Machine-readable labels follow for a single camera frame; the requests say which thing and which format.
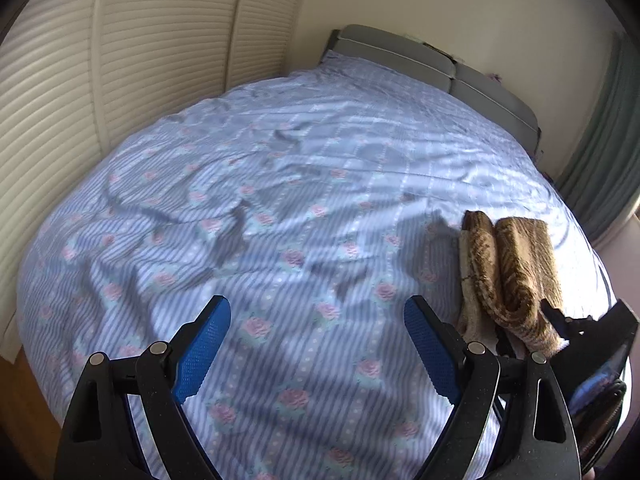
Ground brown beige knit sweater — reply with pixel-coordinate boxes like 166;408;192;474
457;210;563;356

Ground green curtain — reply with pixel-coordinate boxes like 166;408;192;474
555;36;639;244

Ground blue floral striped bedsheet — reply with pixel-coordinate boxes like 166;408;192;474
17;54;613;479

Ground grey padded headboard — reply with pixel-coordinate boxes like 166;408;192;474
324;24;541;158

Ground cream louvered wardrobe doors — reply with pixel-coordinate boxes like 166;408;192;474
1;0;302;361

